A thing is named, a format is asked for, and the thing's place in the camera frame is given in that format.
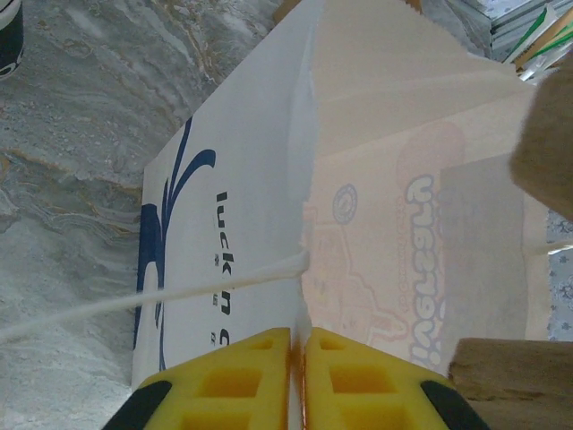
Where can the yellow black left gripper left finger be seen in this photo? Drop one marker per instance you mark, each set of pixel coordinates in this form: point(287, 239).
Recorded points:
point(233, 385)

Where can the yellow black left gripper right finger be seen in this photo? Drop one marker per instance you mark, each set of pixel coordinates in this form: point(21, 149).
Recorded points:
point(358, 385)

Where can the white paper takeout bag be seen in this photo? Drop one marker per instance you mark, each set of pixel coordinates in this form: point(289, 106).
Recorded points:
point(250, 134)

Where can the brown cardboard cup carrier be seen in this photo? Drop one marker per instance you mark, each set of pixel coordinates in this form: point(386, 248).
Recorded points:
point(550, 134)

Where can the stack of white paper cups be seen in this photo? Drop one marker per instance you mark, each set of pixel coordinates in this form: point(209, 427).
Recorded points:
point(10, 40)

